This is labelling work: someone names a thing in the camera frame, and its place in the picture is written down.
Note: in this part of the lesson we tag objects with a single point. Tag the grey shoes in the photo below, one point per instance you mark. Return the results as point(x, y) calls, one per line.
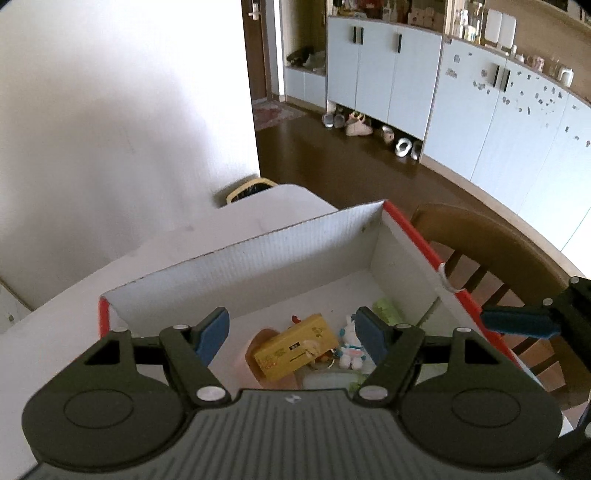
point(333, 120)

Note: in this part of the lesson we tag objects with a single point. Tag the orange toy figure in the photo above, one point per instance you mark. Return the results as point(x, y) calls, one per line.
point(296, 319)

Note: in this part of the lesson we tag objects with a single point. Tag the dark bag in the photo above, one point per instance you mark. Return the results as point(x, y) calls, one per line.
point(302, 59)

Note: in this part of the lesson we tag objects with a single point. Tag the wooden chair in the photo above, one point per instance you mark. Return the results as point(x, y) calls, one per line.
point(485, 230)

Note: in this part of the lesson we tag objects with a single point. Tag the white side cabinet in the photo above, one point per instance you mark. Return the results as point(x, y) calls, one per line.
point(14, 309)

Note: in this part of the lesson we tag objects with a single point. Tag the patterned door rug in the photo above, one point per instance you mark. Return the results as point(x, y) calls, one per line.
point(277, 115)

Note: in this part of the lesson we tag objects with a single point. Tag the yellow box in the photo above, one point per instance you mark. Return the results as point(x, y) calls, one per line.
point(286, 353)

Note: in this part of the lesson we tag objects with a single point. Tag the pink and white shoes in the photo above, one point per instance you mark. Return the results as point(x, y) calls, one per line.
point(359, 125)

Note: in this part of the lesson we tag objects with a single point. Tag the low white cabinet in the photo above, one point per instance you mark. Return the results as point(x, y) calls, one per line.
point(304, 87)

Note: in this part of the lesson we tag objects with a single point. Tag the small patterned shoe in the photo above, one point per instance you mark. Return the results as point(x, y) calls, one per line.
point(388, 134)

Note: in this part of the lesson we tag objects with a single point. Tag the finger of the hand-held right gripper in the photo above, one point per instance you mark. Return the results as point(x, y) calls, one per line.
point(517, 323)

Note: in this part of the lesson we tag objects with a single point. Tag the brown door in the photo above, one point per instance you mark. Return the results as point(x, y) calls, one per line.
point(258, 55)

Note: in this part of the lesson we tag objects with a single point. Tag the white canisters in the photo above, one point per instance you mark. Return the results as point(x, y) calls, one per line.
point(498, 27)

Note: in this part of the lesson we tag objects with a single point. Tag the yellow rimmed trash bin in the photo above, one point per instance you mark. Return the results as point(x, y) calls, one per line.
point(249, 186)

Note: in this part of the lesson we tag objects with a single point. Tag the white cabinet with stickers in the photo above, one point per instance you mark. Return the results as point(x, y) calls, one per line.
point(508, 129)

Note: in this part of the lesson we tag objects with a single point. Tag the red cardboard box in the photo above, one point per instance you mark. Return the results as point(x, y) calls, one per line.
point(277, 267)

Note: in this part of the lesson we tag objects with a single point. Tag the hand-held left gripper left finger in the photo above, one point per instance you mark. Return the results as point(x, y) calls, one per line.
point(211, 334)

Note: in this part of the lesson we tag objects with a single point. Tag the tall white cabinet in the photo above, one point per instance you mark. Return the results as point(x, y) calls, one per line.
point(378, 74)

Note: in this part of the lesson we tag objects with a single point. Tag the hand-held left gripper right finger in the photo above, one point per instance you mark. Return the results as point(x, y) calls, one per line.
point(371, 334)

